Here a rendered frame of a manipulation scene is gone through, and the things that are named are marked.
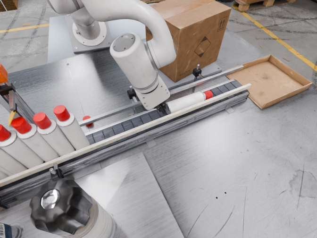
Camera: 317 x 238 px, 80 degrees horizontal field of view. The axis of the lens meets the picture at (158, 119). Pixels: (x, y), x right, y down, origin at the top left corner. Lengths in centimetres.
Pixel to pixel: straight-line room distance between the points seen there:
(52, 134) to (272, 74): 104
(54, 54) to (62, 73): 20
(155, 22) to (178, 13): 43
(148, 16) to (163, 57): 10
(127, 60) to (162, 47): 9
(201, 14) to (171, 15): 13
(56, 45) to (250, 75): 115
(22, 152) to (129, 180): 32
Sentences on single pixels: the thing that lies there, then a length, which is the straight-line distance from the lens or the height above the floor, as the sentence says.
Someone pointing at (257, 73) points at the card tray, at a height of 83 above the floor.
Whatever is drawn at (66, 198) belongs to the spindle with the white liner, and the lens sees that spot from 34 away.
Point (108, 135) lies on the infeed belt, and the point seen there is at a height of 88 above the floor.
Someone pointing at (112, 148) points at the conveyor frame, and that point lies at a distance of 71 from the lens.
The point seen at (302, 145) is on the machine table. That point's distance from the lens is 94.
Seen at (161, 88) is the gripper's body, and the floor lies 106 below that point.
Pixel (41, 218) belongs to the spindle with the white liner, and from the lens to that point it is 35.
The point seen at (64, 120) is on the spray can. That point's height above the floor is 105.
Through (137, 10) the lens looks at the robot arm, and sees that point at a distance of 47.
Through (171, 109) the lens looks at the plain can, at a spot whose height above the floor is 92.
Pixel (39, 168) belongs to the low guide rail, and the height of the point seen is 91.
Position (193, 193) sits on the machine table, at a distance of 69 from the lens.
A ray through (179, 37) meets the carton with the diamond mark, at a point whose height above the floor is 108.
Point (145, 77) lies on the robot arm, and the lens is 53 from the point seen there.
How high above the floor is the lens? 148
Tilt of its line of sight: 52 degrees down
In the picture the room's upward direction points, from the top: straight up
